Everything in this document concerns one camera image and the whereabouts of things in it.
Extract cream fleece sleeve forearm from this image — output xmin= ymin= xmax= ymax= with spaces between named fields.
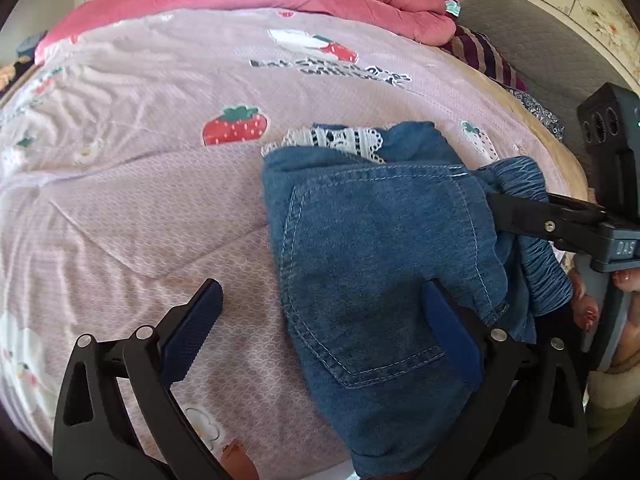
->
xmin=585 ymin=364 xmax=639 ymax=463

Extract pink folded quilt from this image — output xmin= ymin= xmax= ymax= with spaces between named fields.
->
xmin=35 ymin=0 xmax=456 ymax=65

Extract right hand red nails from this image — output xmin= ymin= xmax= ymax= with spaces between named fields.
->
xmin=567 ymin=266 xmax=640 ymax=375

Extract pink strawberry print bedsheet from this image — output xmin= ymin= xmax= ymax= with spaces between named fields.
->
xmin=1 ymin=9 xmax=586 ymax=479

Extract clothes pile beside bed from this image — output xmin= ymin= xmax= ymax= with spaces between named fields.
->
xmin=0 ymin=30 xmax=48 ymax=106

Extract striped purple pillow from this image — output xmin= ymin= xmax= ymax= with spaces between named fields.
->
xmin=440 ymin=25 xmax=527 ymax=92

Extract floral blue pillow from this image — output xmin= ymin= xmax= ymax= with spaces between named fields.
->
xmin=506 ymin=87 xmax=565 ymax=142

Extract grey padded headboard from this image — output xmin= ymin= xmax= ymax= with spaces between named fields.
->
xmin=459 ymin=0 xmax=639 ymax=170

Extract blue denim pants lace trim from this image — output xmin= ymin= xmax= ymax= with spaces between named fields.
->
xmin=262 ymin=122 xmax=573 ymax=478

